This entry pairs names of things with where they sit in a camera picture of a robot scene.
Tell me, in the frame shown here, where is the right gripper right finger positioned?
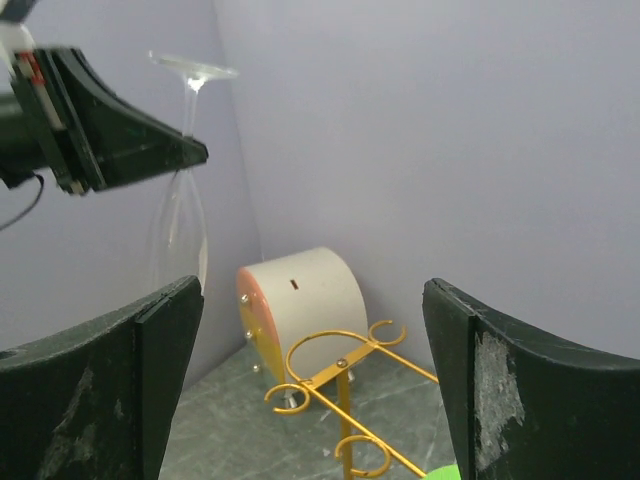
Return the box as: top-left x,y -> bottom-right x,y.
422,278 -> 639,479

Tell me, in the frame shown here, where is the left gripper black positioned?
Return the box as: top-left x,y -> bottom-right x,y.
1,47 -> 208,195

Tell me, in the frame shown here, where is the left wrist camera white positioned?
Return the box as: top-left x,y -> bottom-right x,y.
1,0 -> 37,71

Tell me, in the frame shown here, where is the gold wire wine glass rack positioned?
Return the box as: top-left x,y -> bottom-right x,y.
264,320 -> 439,479

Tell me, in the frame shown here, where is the white cylindrical bread box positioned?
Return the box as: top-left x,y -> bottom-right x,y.
236,247 -> 369,388

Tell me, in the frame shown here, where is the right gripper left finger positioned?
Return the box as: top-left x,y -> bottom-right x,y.
1,276 -> 204,479

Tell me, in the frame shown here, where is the green plastic wine glass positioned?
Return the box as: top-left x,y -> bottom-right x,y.
423,464 -> 461,480

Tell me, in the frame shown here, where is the clear plastic wine glass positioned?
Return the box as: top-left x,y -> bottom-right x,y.
146,51 -> 238,292

